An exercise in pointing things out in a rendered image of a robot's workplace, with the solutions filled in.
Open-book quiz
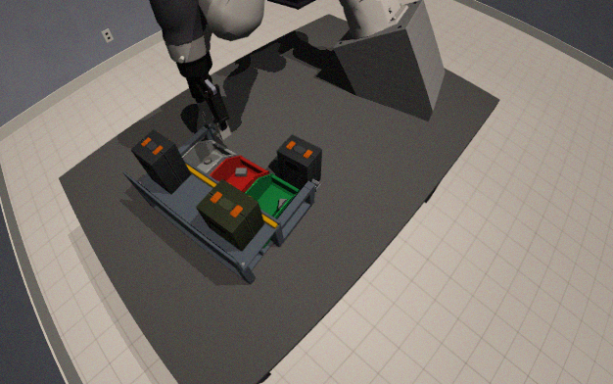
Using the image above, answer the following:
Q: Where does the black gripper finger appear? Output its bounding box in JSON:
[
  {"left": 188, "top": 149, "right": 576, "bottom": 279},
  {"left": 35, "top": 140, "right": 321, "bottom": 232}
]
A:
[
  {"left": 186, "top": 78, "right": 213, "bottom": 122},
  {"left": 194, "top": 79, "right": 231, "bottom": 140}
]

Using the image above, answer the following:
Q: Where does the green open bin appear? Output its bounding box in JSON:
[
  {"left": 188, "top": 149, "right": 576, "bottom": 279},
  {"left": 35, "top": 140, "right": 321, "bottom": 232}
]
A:
[{"left": 245, "top": 173, "right": 301, "bottom": 219}]

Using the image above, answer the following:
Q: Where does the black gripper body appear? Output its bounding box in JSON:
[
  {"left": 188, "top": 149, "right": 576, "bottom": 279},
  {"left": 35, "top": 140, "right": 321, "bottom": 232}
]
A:
[{"left": 176, "top": 51, "right": 212, "bottom": 92}]

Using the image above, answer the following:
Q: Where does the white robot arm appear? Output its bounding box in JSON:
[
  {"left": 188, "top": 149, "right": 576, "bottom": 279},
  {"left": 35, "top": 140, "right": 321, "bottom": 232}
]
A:
[{"left": 149, "top": 0, "right": 408, "bottom": 63}]

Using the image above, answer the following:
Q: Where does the yellow flat bar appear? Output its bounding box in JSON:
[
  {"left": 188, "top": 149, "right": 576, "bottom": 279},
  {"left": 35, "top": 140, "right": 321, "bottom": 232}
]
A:
[{"left": 186, "top": 164, "right": 278, "bottom": 228}]

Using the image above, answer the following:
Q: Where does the red open bin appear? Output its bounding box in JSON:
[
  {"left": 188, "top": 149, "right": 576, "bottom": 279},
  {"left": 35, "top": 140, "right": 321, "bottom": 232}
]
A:
[{"left": 210, "top": 156, "right": 269, "bottom": 193}]

